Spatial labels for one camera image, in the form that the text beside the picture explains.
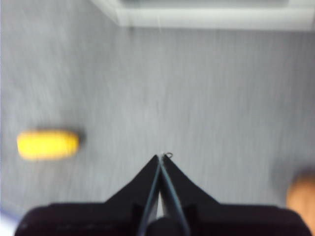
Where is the white toaster oven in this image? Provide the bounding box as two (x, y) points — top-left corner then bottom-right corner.
(91, 0), (315, 31)

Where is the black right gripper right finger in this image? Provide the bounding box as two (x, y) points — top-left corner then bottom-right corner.
(160, 154), (312, 236)

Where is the brown potato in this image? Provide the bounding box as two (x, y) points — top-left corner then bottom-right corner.
(286, 172), (315, 217)

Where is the yellow corn cob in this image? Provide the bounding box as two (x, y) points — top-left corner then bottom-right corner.
(16, 129), (81, 161)

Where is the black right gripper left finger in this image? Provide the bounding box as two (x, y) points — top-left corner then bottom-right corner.
(14, 154), (160, 236)

